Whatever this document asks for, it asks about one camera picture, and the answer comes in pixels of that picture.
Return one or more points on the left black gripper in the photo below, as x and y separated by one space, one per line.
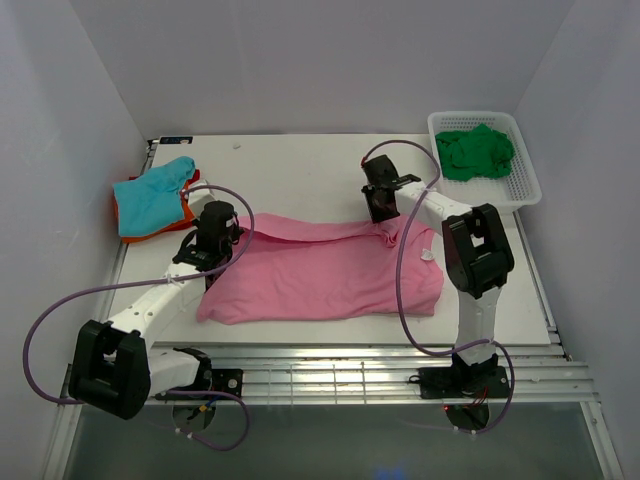
236 232

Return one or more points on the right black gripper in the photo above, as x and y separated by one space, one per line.
375 215

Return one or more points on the pink t shirt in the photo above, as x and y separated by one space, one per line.
300 271

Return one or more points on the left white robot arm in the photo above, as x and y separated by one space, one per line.
114 368

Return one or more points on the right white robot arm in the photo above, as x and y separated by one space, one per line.
478 259

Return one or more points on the orange folded t shirt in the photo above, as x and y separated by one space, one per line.
145 210

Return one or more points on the cyan folded t shirt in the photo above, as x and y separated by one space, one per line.
150 195

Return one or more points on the green t shirt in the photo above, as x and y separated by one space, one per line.
478 153

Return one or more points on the white plastic basket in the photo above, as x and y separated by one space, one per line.
520 188

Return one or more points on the dark label sticker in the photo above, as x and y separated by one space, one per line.
176 140

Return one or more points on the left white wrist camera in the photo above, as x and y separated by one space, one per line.
195 196

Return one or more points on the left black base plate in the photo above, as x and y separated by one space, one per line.
227 380

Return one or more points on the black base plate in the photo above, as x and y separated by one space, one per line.
227 380
450 382

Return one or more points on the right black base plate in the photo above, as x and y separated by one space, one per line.
450 382

